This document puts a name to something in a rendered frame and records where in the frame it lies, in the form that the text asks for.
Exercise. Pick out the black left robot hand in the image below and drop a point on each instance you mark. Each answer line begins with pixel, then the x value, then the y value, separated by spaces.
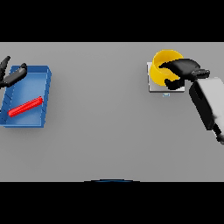
pixel 13 76

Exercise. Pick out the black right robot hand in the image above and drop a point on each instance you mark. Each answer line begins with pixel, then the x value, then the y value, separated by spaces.
pixel 183 68

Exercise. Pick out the yellow bowl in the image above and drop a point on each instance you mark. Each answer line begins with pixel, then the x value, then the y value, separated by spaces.
pixel 159 70

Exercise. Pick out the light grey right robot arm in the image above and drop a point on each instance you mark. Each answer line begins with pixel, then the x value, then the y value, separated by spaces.
pixel 208 105

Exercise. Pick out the red beaker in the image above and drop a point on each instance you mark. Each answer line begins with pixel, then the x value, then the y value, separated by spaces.
pixel 25 106

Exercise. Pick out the pale square measuring scale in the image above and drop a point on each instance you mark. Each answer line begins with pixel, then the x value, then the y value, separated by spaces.
pixel 154 88

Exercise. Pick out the blue tray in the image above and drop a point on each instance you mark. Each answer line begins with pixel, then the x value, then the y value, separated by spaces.
pixel 27 87

